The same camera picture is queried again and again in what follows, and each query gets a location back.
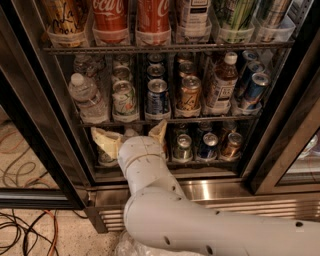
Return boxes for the orange cable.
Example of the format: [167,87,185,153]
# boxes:
[41,209,60,256]

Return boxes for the blue pepsi can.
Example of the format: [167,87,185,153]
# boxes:
[147,65,165,80]
[147,79,169,115]
[147,53,164,65]

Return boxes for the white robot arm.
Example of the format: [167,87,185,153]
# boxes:
[91,120,320,256]

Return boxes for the orange lacroix can rear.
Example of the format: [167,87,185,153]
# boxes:
[176,52,193,63]

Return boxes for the bronze can bottom shelf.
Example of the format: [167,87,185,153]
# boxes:
[220,132,243,158]

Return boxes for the yellow lacroix can top shelf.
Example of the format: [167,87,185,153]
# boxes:
[41,0,89,47]

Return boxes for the middle wire shelf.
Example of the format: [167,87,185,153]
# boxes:
[79,115,259,127]

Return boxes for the left coca-cola can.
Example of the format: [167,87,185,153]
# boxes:
[92,0,127,44]

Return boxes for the front water bottle middle shelf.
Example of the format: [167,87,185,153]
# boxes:
[68,73,109,124]

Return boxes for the green striped can top shelf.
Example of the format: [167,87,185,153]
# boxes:
[212,0,257,43]

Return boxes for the blue red bull can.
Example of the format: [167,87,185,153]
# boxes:
[240,72,271,110]
[241,50,258,63]
[235,61,265,98]

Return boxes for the blue pepsi can front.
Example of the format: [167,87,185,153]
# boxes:
[147,79,169,115]

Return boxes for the silver green can top right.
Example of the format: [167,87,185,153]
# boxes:
[256,0,292,43]

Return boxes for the white green can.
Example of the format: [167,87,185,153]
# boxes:
[113,54,131,67]
[111,66,132,83]
[112,80,136,116]

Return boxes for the stainless fridge base grille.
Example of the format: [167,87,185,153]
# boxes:
[85,180,320,233]

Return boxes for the silver green can bottom left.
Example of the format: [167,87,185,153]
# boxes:
[97,147,118,167]

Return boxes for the white green can front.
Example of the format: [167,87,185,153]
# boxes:
[112,80,136,116]

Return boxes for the blue can bottom shelf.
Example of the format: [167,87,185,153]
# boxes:
[197,132,218,159]

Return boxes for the black cables on floor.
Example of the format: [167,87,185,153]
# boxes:
[0,209,89,256]

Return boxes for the wire shelf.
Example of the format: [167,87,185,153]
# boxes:
[43,41,294,55]
[79,115,259,127]

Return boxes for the blue red bull can rear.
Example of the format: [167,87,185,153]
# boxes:
[241,50,258,63]

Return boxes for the orange lacroix can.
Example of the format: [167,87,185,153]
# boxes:
[176,52,193,63]
[177,75,201,111]
[178,62,196,78]

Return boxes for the left glass fridge door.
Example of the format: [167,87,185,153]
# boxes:
[0,0,88,209]

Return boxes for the coca-cola can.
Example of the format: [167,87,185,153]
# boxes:
[92,0,127,44]
[137,0,170,45]

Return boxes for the blue red bull can front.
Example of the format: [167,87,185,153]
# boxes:
[240,72,271,110]

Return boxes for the rear water bottle middle shelf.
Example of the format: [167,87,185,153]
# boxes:
[73,54,98,81]

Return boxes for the silver green can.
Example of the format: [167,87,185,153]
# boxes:
[256,0,292,43]
[97,147,118,167]

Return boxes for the right glass fridge door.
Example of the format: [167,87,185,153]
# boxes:
[250,69,320,195]

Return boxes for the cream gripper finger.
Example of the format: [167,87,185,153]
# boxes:
[148,120,167,145]
[91,127,123,159]

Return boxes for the white green can rear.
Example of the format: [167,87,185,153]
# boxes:
[113,54,131,67]

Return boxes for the glass fridge door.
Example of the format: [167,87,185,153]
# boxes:
[0,0,88,209]
[250,69,320,195]

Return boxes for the blue pepsi can rear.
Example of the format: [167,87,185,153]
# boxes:
[147,53,164,65]

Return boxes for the white label bottle top shelf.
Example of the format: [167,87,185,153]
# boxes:
[175,0,210,37]

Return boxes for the right coca-cola can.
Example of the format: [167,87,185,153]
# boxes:
[137,0,170,45]

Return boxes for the top wire shelf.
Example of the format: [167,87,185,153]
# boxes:
[43,41,294,55]

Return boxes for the amber tea bottle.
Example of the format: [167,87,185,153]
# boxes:
[205,52,238,108]

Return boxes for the clear plastic bag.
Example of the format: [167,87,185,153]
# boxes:
[114,231,202,256]

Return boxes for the orange lacroix can front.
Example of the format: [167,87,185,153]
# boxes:
[177,75,201,111]

